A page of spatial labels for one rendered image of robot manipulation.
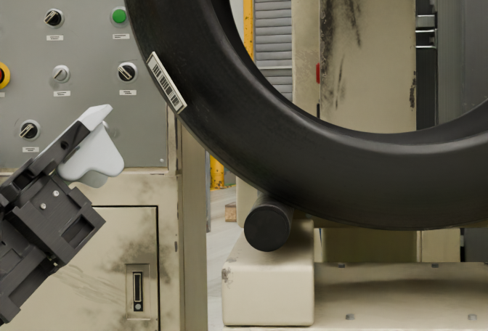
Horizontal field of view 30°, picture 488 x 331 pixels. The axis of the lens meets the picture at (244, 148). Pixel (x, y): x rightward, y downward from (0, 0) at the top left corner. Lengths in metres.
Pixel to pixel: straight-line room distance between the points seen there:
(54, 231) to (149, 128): 0.91
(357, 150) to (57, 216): 0.28
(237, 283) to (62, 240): 0.21
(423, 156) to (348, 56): 0.40
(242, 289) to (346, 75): 0.44
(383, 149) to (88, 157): 0.27
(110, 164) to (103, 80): 0.86
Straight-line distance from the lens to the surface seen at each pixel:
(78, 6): 1.67
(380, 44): 1.24
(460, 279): 1.14
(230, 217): 7.71
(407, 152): 0.86
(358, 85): 1.23
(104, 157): 0.80
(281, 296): 0.88
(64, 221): 0.76
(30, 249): 0.76
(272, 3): 11.11
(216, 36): 0.86
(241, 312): 0.89
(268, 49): 11.09
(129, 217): 1.60
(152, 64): 0.89
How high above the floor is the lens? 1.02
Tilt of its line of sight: 3 degrees down
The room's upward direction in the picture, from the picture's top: 1 degrees counter-clockwise
